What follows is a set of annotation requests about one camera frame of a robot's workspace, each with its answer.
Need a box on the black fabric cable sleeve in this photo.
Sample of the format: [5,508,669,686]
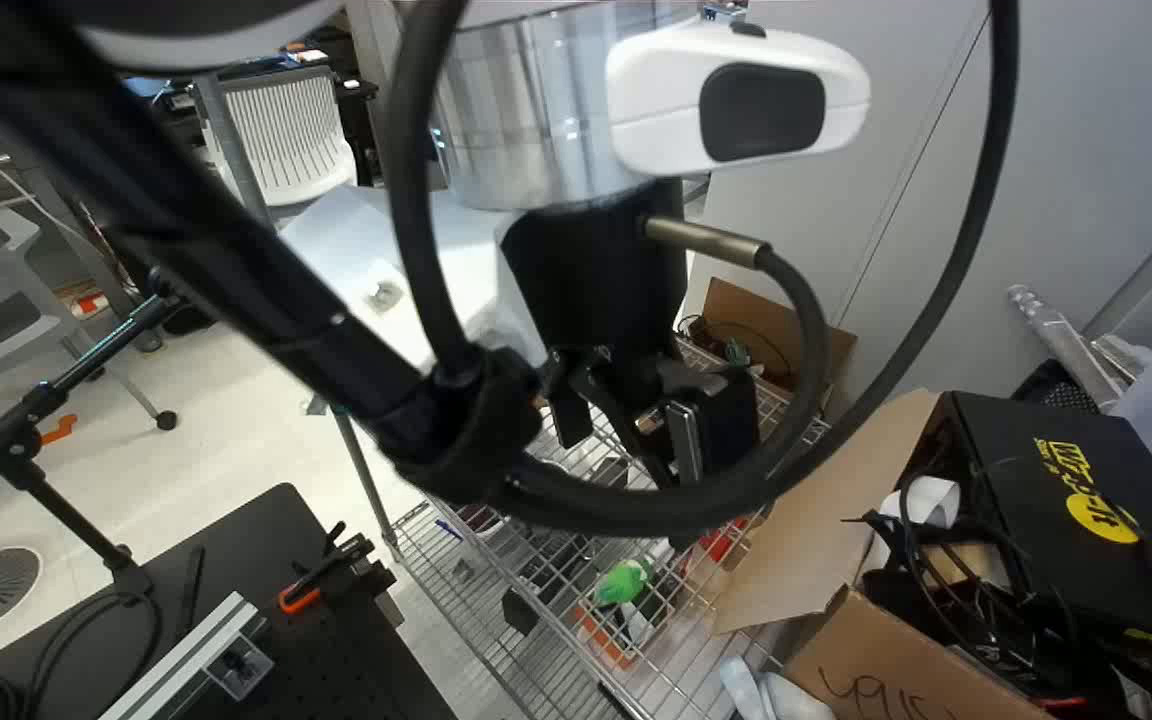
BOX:
[0,0,569,494]

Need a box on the metal wire rack shelf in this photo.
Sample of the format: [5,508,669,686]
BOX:
[307,332,832,720]

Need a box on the small brown cardboard box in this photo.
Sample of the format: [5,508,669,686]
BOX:
[689,270,862,402]

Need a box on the grey mesh office chair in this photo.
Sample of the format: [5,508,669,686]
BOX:
[191,54,379,223]

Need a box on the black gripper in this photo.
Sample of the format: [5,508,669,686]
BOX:
[496,181,764,492]

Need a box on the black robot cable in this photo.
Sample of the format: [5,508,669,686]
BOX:
[379,0,1025,539]

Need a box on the black articulated camera stand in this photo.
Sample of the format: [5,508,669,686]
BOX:
[0,283,191,603]

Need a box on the aluminium extrusion rail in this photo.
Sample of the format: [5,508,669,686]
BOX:
[94,587,282,720]

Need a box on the open brown cardboard box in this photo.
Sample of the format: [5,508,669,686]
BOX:
[710,385,1074,720]

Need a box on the black bag with yellow logo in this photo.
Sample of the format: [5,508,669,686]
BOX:
[868,386,1152,696]

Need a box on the bundle of metal rods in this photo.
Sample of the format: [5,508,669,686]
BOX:
[1004,278,1139,412]

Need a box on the white plastic bag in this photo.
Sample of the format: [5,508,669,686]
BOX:
[711,653,847,720]

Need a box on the orange packet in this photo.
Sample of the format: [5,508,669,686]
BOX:
[573,610,639,676]

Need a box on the green plushy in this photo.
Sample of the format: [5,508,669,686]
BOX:
[594,555,659,615]

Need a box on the orange and black clamp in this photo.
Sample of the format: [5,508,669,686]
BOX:
[272,520,402,622]

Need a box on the red packet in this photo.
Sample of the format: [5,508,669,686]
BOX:
[696,520,755,569]

